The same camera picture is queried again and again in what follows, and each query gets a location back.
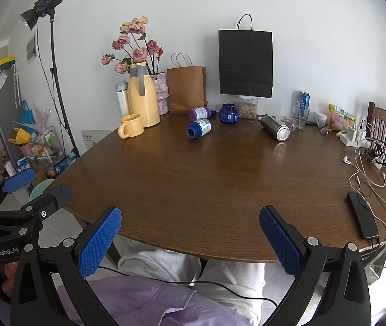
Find blue supplement bottle white label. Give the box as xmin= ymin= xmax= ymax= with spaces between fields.
xmin=186 ymin=118 xmax=212 ymax=139

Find small white cup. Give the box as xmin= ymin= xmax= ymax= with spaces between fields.
xmin=314 ymin=112 xmax=328 ymax=129

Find left hand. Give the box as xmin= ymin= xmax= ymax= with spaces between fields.
xmin=2 ymin=262 xmax=18 ymax=297

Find cluttered storage rack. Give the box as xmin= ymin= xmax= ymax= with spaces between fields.
xmin=7 ymin=101 xmax=78 ymax=180

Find grey refrigerator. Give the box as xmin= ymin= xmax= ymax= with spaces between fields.
xmin=0 ymin=68 xmax=23 ymax=171

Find black smartphone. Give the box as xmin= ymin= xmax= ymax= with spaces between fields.
xmin=347 ymin=191 xmax=378 ymax=239

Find white trousers legs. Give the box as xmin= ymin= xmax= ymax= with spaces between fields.
xmin=117 ymin=242 xmax=330 ymax=326

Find yellow mug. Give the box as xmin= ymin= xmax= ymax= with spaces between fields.
xmin=118 ymin=114 xmax=144 ymax=139

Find white thermos bottle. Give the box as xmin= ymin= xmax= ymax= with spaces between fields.
xmin=115 ymin=80 xmax=131 ymax=118

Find yellow thermos jug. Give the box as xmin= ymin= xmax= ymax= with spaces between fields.
xmin=128 ymin=62 xmax=161 ymax=127

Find pink patterned vase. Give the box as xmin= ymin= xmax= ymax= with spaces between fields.
xmin=151 ymin=72 xmax=169 ymax=115

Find white power strip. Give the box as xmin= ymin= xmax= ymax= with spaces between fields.
xmin=337 ymin=127 xmax=371 ymax=148

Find pink flower bouquet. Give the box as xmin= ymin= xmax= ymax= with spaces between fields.
xmin=101 ymin=16 xmax=164 ymax=75

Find studio light on stand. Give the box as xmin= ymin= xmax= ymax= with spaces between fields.
xmin=20 ymin=0 xmax=81 ymax=160

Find purple supplement bottle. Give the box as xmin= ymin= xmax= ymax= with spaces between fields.
xmin=189 ymin=107 xmax=217 ymax=121

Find brown paper bag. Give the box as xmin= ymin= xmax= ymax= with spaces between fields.
xmin=166 ymin=52 xmax=208 ymax=114

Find wooden chair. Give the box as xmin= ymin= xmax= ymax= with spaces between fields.
xmin=367 ymin=102 xmax=386 ymax=166

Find colourful snack bag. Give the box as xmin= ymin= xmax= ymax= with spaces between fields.
xmin=328 ymin=104 xmax=356 ymax=134

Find stainless steel tumbler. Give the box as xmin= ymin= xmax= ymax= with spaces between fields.
xmin=258 ymin=115 xmax=291 ymax=142

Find clear drinking glass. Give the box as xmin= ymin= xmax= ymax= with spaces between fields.
xmin=292 ymin=105 xmax=310 ymax=130

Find dark blue jar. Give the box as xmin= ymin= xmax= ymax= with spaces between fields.
xmin=219 ymin=103 xmax=238 ymax=124

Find blue drink can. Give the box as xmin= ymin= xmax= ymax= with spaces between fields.
xmin=297 ymin=91 xmax=310 ymax=117

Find clear jar with grains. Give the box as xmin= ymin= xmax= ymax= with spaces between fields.
xmin=237 ymin=96 xmax=258 ymax=121

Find black paper bag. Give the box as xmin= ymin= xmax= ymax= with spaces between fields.
xmin=218 ymin=22 xmax=273 ymax=98

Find white earphone cable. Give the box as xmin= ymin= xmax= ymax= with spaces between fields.
xmin=341 ymin=118 xmax=386 ymax=269

